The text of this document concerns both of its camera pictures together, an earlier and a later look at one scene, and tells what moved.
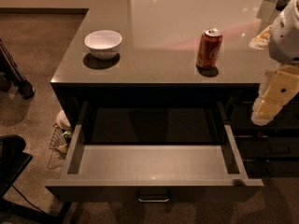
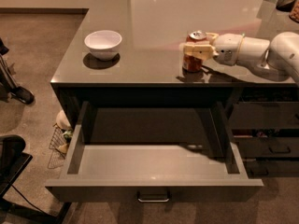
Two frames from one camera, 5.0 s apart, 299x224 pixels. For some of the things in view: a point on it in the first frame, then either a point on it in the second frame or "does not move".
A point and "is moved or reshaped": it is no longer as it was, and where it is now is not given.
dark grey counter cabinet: [164, 45] does not move
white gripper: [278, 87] -> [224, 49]
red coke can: [208, 51] is moved or reshaped
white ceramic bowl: [103, 44] does not move
